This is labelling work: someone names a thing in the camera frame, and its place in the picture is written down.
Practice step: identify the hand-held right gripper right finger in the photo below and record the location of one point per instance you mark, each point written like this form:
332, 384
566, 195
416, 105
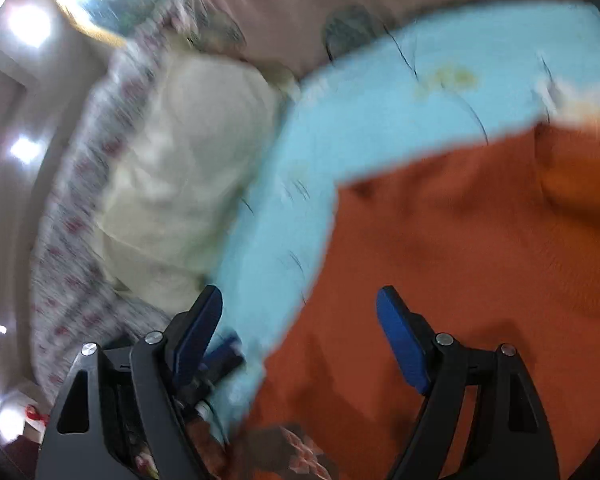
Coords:
402, 342

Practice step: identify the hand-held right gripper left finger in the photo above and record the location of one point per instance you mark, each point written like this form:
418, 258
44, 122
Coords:
196, 340

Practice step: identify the cream white pillow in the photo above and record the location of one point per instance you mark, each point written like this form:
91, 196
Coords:
190, 160

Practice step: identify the red patterned cloth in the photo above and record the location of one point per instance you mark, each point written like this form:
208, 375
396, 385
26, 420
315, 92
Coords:
300, 452

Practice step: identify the red object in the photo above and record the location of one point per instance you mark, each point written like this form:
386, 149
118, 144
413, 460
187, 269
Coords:
36, 413

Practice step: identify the orange garment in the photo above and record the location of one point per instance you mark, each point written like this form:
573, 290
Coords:
455, 240

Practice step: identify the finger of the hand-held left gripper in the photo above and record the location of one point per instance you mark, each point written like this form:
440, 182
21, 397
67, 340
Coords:
225, 352

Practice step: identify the light blue blanket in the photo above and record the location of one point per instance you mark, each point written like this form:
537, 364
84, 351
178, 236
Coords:
380, 110

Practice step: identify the pink beige headboard cloth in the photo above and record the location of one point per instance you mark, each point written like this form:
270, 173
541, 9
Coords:
280, 5

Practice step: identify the grey cloth item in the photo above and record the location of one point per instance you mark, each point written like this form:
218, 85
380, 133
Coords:
352, 30

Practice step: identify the floral printed blanket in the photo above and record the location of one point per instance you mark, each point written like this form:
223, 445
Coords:
75, 240

